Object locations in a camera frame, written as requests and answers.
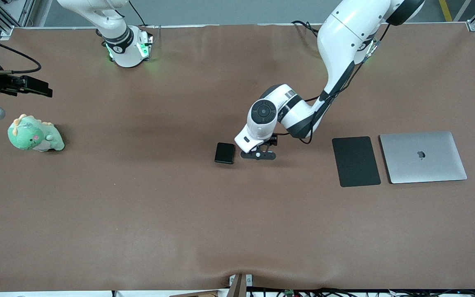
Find black mouse pad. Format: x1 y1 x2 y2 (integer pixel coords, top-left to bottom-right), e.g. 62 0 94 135
332 136 381 188

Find green dinosaur plush toy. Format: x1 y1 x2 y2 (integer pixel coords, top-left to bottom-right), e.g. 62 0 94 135
7 114 65 152

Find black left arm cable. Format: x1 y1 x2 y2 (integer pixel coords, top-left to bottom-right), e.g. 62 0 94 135
277 23 390 145

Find black base cables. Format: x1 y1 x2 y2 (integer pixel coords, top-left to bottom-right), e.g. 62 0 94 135
291 20 325 42

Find black phone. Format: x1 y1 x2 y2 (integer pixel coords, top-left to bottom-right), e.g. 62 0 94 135
214 142 235 165

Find brown camera mount post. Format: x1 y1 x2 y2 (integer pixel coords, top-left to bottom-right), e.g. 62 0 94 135
228 273 254 297

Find brown table mat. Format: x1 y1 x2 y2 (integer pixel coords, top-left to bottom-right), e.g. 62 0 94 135
0 23 475 291

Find silver laptop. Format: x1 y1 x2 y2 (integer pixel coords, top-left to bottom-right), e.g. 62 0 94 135
379 131 468 184

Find aluminium frame with black cables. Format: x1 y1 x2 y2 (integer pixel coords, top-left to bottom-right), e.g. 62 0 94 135
0 0 36 37

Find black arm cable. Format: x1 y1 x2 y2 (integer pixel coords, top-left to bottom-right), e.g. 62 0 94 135
277 23 390 145
0 32 42 75

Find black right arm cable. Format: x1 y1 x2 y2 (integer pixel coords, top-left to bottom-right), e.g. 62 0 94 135
0 32 42 75

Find thin black base cable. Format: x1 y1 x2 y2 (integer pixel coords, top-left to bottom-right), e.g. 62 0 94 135
128 0 147 27

